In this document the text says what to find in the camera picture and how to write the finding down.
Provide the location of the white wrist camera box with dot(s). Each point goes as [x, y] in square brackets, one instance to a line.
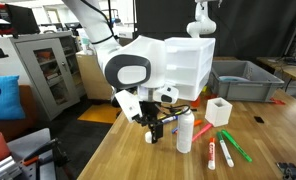
[129, 104]

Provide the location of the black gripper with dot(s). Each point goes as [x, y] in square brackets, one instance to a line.
[150, 111]

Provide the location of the blue cushion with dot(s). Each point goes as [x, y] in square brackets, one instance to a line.
[10, 106]

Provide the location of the grey dish rack bin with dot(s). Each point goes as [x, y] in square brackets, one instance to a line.
[242, 81]

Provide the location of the pink marker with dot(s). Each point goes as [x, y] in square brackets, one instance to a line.
[202, 131]

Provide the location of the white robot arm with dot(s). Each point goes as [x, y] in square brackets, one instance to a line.
[137, 71]

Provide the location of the white square holder cup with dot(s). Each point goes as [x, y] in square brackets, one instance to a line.
[218, 111]

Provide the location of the white marker green cap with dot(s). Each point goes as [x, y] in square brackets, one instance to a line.
[225, 150]

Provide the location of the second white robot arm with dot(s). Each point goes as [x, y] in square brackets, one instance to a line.
[202, 25]

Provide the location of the white bottle lid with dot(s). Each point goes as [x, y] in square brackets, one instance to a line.
[148, 137]

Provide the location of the white three-drawer organizer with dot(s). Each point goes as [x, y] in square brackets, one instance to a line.
[188, 64]

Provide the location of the blue marker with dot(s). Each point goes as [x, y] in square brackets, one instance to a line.
[167, 120]

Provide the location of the orange marker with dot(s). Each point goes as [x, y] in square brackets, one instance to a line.
[198, 122]

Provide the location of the white plastic bottle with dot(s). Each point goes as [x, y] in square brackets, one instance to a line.
[185, 131]

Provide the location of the grey metal cabinet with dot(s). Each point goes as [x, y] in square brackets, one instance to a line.
[51, 64]

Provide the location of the red white marker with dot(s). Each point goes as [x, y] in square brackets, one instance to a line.
[211, 154]

